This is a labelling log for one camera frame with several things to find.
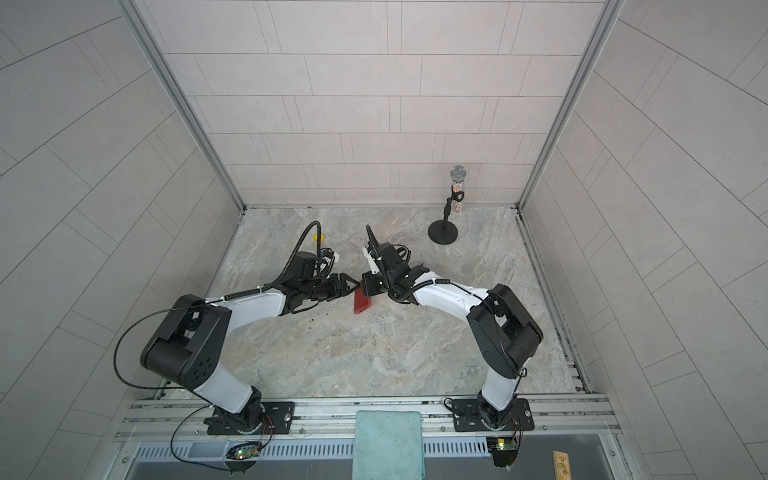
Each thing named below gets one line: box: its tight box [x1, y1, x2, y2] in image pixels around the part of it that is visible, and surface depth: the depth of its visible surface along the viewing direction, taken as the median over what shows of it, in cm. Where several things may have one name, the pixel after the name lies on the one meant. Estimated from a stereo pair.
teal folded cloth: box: [352, 410, 425, 480], surface depth 68 cm
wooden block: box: [553, 450, 572, 480], surface depth 66 cm
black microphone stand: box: [428, 184, 465, 245], surface depth 111 cm
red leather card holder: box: [354, 284, 372, 314], surface depth 89 cm
